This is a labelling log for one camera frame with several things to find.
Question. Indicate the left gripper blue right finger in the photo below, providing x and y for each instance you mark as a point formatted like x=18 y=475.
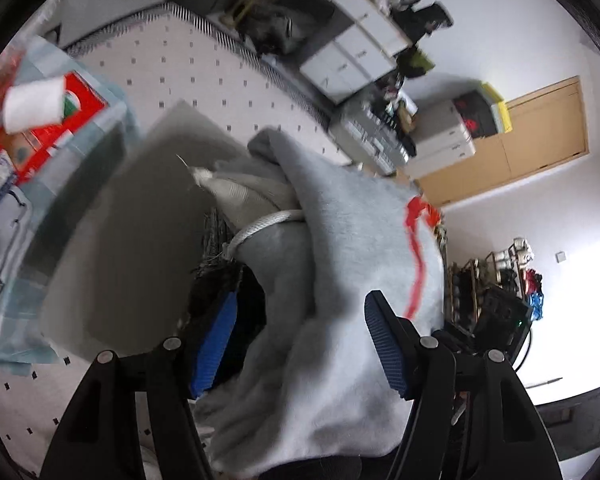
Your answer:
x=471 y=417

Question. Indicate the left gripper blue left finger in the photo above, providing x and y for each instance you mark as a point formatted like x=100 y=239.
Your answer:
x=130 y=415

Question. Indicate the grey hoodie with print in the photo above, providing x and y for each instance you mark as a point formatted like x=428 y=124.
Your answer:
x=318 y=237

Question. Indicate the wooden shoe rack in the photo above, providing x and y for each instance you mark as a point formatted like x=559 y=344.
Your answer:
x=490 y=284

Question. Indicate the orange plastic bag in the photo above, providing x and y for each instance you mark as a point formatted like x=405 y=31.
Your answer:
x=431 y=215

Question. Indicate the grey storage box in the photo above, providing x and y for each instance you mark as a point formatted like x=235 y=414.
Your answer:
x=124 y=279

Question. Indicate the wooden door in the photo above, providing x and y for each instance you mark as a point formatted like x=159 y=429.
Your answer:
x=549 y=129

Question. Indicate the stack of shoe boxes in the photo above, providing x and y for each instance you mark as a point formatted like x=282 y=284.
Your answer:
x=484 y=112

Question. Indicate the silver aluminium suitcase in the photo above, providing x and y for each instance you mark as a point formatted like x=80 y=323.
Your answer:
x=366 y=139

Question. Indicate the red snack package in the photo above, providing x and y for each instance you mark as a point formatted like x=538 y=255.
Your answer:
x=29 y=149

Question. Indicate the white drawer desk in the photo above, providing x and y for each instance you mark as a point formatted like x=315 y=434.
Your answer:
x=356 y=47

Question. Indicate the black coffee machine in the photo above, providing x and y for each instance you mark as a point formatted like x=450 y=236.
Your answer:
x=416 y=24

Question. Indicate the white paper roll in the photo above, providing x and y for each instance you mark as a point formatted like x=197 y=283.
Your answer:
x=35 y=104

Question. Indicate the dotted floor rug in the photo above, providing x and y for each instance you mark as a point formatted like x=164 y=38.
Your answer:
x=143 y=67

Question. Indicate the black backpack under desk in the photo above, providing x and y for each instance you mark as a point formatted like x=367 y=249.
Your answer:
x=281 y=27

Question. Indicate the wall light switch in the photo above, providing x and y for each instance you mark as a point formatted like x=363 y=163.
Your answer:
x=560 y=256

